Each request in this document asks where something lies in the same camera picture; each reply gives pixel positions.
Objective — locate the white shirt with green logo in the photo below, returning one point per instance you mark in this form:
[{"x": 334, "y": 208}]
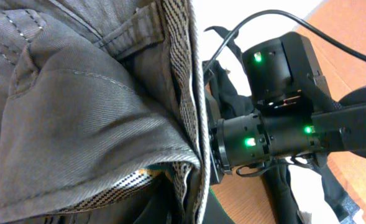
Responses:
[{"x": 306, "y": 186}]

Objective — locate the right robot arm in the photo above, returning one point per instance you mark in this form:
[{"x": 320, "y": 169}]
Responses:
[{"x": 294, "y": 115}]

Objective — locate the grey shorts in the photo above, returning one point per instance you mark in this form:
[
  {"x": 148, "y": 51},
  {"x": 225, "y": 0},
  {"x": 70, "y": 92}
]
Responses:
[{"x": 102, "y": 113}]

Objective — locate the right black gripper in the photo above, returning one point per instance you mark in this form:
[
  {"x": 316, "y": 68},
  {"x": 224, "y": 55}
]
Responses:
[{"x": 238, "y": 142}]

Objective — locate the black garment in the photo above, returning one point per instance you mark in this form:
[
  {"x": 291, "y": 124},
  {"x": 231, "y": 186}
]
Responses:
[{"x": 232, "y": 105}]

